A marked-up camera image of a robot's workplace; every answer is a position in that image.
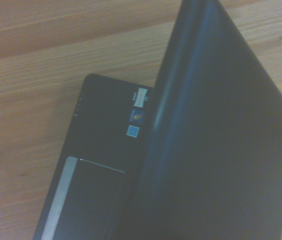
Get black Asus laptop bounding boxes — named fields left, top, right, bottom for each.
left=32, top=0, right=282, bottom=240

